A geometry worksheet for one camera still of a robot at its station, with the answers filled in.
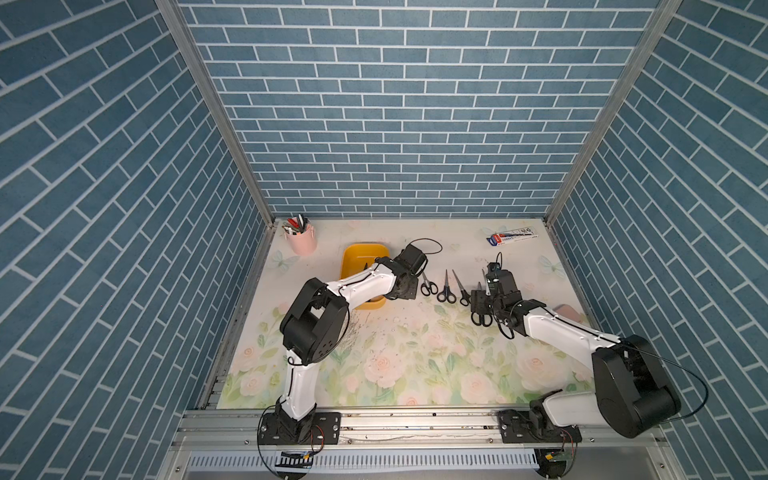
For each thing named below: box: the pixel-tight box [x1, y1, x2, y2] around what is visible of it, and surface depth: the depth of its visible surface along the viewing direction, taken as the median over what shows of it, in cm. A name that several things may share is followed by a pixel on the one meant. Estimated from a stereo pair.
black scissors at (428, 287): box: [420, 271, 439, 296], surface depth 104 cm
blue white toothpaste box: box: [486, 227, 539, 246], surface depth 118 cm
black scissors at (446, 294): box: [436, 269, 457, 304], surface depth 101 cm
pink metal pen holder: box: [285, 225, 318, 256], surface depth 108 cm
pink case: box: [553, 304, 582, 323], surface depth 96 cm
